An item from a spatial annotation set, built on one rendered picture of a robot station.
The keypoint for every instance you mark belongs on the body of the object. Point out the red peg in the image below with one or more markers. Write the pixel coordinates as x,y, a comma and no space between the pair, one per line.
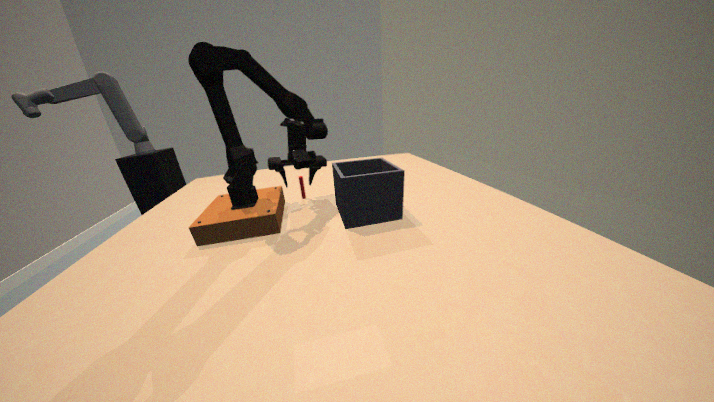
302,186

